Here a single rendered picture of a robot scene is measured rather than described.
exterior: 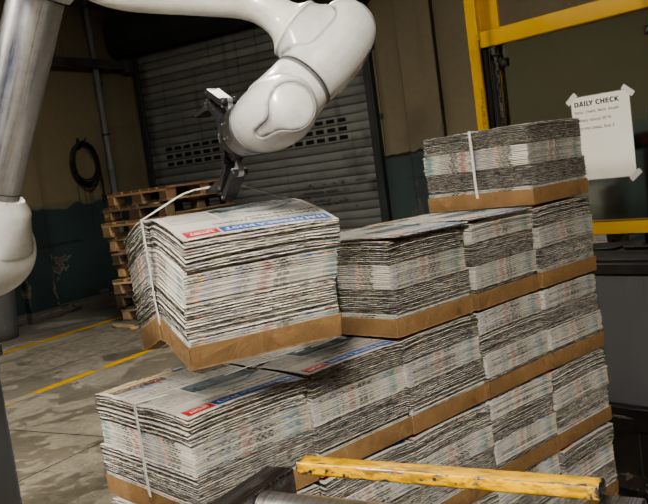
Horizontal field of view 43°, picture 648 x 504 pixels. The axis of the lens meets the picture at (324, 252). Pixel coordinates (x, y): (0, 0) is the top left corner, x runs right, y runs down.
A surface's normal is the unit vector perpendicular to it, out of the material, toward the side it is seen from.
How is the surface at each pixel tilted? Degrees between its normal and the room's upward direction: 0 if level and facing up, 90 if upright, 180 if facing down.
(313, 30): 64
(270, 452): 90
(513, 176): 90
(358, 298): 90
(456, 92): 90
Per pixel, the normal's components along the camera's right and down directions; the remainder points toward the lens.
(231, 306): 0.47, 0.25
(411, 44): -0.50, 0.15
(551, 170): 0.67, -0.02
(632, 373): -0.73, 0.16
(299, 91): 0.44, -0.14
